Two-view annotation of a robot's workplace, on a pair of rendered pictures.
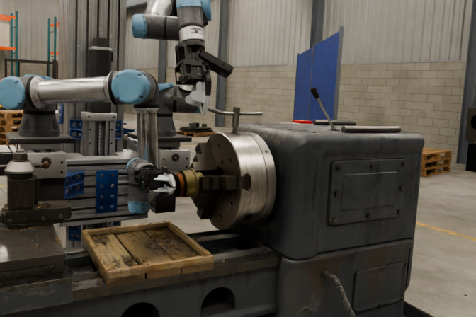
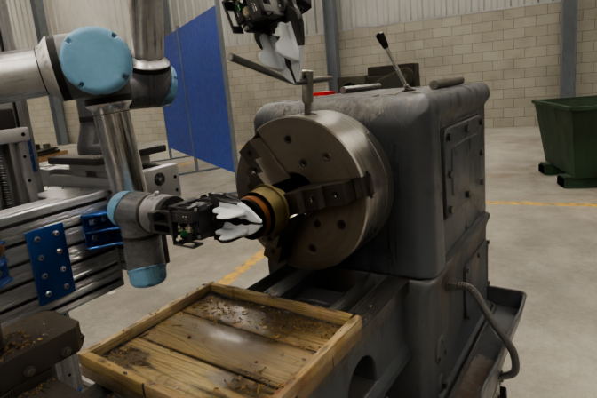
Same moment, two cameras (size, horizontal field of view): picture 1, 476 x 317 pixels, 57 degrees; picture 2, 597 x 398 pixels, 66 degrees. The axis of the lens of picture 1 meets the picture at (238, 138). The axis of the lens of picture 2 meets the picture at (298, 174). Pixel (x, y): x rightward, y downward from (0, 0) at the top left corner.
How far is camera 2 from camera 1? 74 cm
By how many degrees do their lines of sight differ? 26
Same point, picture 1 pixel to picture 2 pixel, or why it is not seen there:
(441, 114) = not seen: hidden behind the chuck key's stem
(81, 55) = not seen: outside the picture
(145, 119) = (116, 122)
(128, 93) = (100, 73)
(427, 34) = not seen: hidden behind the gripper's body
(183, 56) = not seen: outside the picture
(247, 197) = (372, 209)
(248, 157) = (356, 145)
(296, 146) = (416, 115)
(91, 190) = (22, 271)
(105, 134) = (12, 166)
